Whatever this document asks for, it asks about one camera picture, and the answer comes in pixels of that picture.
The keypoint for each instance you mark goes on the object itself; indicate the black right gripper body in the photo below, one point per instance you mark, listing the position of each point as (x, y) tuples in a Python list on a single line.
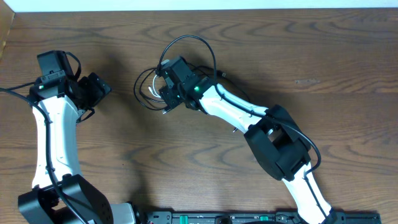
[(173, 96)]

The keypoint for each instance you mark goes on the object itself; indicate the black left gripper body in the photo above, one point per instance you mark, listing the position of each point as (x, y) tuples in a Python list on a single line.
[(92, 91)]

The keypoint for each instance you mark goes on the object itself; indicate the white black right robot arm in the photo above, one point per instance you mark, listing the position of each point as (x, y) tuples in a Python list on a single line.
[(275, 140)]

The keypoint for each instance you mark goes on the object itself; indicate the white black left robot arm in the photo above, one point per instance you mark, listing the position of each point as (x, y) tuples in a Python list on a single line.
[(61, 98)]

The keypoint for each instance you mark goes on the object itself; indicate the cardboard panel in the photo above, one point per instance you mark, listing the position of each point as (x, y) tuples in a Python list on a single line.
[(6, 20)]

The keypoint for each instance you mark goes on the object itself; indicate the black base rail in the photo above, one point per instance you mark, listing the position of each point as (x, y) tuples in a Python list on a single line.
[(242, 218)]

